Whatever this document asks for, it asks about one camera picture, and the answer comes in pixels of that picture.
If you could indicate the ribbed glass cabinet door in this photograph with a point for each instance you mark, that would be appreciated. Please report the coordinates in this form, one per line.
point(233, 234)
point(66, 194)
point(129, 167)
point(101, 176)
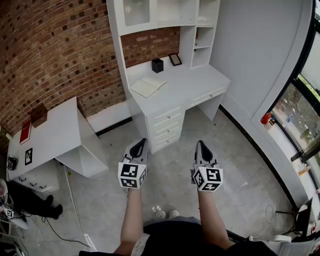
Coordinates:
point(136, 12)

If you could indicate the person's black shirt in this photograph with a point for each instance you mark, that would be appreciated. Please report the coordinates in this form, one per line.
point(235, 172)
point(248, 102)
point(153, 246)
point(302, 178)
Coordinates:
point(180, 240)

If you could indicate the brown cardboard box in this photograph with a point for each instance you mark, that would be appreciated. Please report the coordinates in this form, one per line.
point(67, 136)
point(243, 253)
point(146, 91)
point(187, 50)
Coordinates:
point(38, 116)

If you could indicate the person's right forearm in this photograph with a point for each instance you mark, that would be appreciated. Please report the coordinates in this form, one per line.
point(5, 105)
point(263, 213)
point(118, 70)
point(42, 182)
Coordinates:
point(212, 217)

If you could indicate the small orange bottle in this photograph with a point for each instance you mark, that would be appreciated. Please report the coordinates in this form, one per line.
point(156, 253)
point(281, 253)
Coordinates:
point(303, 170)

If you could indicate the black framed window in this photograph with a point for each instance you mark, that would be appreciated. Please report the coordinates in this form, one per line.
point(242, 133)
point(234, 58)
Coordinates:
point(300, 117)

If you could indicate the person's left forearm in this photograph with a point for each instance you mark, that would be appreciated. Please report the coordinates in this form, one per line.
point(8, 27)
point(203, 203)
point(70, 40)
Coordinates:
point(131, 217)

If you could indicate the black picture frame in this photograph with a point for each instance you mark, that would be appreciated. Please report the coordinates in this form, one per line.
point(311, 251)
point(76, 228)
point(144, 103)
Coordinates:
point(175, 59)

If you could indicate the person's white shoe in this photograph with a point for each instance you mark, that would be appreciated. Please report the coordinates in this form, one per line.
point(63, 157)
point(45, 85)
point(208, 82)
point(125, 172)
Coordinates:
point(174, 213)
point(160, 214)

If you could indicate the person's right white shoe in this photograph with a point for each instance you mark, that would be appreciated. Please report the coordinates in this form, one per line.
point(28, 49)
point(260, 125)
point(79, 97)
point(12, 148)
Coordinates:
point(174, 213)

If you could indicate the person's left white shoe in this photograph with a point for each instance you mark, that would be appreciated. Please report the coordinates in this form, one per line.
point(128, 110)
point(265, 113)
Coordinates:
point(160, 214)

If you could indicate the red book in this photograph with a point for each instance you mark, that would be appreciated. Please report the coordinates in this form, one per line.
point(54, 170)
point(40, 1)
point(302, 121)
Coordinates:
point(25, 132)

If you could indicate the black framed marker card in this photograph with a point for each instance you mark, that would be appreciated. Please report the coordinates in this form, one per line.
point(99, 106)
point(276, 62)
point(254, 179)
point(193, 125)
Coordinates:
point(28, 156)

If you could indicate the black square pen holder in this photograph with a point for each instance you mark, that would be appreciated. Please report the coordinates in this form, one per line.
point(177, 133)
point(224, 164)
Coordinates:
point(157, 65)

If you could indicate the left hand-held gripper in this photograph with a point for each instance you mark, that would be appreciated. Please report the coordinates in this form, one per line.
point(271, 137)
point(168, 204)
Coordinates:
point(130, 175)

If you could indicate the white side table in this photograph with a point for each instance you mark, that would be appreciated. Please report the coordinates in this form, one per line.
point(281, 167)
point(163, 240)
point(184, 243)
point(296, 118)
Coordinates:
point(60, 130)

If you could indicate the wide white desk drawer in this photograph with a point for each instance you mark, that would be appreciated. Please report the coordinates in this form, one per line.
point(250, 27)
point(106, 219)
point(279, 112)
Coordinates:
point(208, 96)

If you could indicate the small black device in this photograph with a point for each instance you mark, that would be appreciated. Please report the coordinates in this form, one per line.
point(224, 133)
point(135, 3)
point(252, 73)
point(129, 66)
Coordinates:
point(12, 163)

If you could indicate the small red object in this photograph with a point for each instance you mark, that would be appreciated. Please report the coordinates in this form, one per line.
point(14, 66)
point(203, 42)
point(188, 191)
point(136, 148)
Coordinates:
point(266, 118)

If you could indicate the thin soft-cover book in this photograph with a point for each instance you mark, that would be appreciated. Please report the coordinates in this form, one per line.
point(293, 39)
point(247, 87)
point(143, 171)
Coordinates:
point(147, 86)

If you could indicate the small white desk drawer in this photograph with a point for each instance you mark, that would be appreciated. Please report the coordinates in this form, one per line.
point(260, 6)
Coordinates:
point(168, 114)
point(167, 141)
point(168, 128)

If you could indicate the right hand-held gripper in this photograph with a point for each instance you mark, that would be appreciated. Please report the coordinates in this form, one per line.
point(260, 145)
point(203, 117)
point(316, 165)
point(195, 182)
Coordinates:
point(208, 178)

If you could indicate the white desk with hutch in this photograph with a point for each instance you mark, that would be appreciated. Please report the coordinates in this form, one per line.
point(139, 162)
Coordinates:
point(190, 80)

